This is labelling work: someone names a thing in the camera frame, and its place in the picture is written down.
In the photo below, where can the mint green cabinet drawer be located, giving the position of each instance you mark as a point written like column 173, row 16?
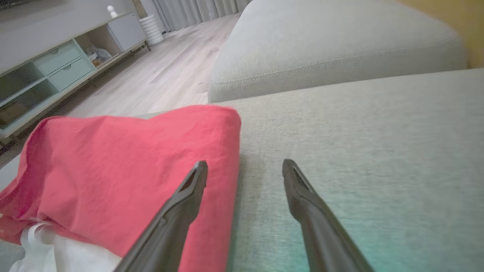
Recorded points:
column 56, row 58
column 72, row 73

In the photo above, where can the red basketball jersey number 23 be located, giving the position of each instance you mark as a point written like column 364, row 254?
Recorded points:
column 113, row 170

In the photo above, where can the long low tv cabinet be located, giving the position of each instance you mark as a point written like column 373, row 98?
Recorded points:
column 45, row 96

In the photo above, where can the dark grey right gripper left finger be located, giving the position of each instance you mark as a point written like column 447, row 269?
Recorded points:
column 170, row 234

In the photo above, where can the small white figurine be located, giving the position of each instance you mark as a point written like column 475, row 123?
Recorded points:
column 112, row 12

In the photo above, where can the yellow cushion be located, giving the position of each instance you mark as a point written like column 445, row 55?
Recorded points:
column 469, row 22

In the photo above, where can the white ribbed vase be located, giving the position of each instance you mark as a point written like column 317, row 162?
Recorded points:
column 152, row 30

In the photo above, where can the light grey curtain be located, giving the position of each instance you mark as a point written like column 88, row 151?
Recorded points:
column 196, row 9

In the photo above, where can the grey cabinet door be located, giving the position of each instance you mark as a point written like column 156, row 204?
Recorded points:
column 126, row 32

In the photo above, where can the dark television screen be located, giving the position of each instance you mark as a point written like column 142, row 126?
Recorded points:
column 13, row 2

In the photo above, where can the grey sofa ottoman cushion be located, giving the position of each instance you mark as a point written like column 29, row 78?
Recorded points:
column 321, row 41

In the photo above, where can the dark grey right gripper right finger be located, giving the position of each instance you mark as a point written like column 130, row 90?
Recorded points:
column 325, row 234

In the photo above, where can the crumpled plastic bag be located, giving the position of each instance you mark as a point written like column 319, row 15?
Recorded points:
column 99, row 56

